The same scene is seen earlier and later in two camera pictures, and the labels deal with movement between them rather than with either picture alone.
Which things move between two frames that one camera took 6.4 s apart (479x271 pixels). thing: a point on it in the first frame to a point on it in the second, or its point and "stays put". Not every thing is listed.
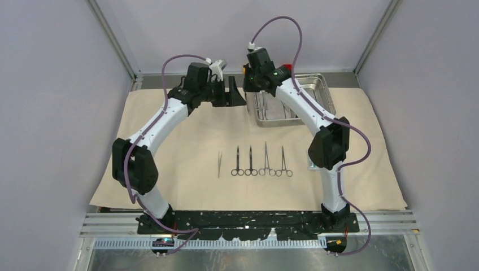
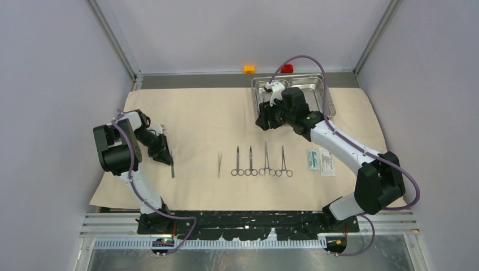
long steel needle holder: x=271 y=172 stays put
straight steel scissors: x=248 y=172 stays put
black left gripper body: x=216 y=94 to x=156 y=144
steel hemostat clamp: x=288 y=172 stays put
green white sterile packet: x=312 y=166 stays put
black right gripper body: x=251 y=83 to x=278 y=115
